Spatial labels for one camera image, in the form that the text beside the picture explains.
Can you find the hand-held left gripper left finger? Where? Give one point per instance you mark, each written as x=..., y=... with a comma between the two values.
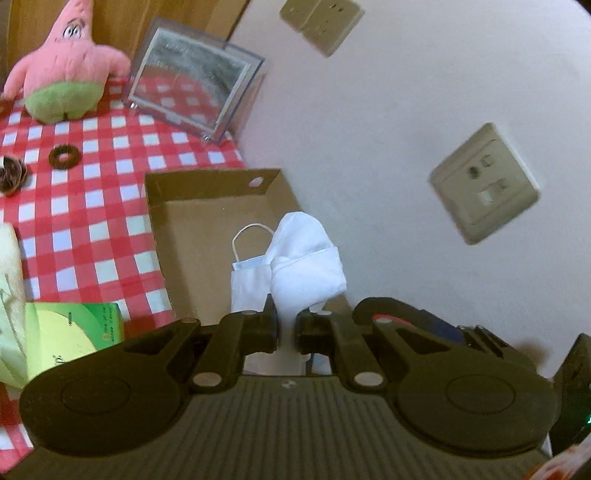
x=272, y=330

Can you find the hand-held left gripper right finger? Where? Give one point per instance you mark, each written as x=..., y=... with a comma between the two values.
x=302, y=332

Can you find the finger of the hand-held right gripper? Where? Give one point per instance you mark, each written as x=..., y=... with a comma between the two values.
x=369, y=307
x=436, y=325

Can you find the blue face mask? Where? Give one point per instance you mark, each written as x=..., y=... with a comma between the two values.
x=247, y=286

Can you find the white sock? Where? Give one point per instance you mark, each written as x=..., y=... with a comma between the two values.
x=304, y=258

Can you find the brown cardboard box tray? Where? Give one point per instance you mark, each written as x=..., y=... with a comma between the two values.
x=194, y=240

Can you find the cream fluffy plush dark patches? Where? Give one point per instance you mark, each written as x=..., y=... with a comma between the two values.
x=7, y=258

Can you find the red white printed cloth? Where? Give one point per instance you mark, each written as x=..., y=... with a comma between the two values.
x=563, y=464

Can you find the green tissue box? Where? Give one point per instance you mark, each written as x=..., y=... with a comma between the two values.
x=69, y=332

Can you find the red checked tablecloth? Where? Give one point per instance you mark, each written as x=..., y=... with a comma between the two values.
x=92, y=207

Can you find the cream towel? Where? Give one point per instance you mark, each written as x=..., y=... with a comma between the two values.
x=11, y=346

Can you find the small framed mirror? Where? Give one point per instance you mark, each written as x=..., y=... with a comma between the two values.
x=194, y=78

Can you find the wooden door panel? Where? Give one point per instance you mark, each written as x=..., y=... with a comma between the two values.
x=120, y=27

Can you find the pink starfish plush toy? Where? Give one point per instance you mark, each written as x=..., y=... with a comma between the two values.
x=64, y=60

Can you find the beige wall socket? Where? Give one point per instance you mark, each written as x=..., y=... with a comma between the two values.
x=485, y=184

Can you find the beige wall switch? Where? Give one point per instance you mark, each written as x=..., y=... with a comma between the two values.
x=332, y=23
x=298, y=11

